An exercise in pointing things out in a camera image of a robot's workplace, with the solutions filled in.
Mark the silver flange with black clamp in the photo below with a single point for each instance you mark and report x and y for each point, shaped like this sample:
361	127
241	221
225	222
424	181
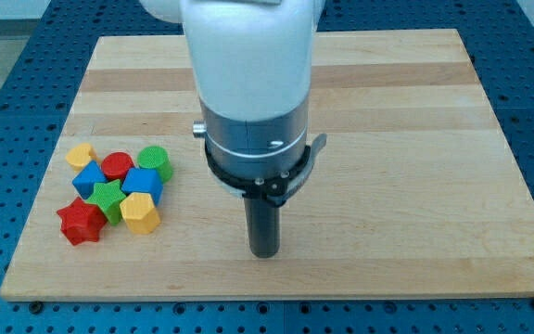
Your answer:
268	159

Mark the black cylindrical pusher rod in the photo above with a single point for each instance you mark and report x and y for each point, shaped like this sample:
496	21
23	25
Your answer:
263	221

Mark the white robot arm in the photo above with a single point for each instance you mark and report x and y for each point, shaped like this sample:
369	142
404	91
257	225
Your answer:
252	65

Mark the yellow hexagon block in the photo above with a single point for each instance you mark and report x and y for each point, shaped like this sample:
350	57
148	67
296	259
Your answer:
140	213

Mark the green star block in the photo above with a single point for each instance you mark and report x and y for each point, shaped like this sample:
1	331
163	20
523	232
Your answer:
108	198

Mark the red star block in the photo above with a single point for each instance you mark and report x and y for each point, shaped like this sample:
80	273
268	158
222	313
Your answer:
81	222

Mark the green cylinder block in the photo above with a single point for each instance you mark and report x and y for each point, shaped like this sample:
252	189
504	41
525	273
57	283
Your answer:
156	158

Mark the blue hexagonal block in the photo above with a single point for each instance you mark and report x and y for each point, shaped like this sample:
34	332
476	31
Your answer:
143	181

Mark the red cylinder block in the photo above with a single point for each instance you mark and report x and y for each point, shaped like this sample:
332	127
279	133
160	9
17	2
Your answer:
116	165

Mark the wooden board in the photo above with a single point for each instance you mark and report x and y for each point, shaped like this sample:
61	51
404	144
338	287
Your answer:
395	181

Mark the blue cube block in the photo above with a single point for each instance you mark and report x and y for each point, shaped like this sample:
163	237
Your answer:
84	182

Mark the yellow heart block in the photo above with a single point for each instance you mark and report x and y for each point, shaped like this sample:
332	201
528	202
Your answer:
80	156

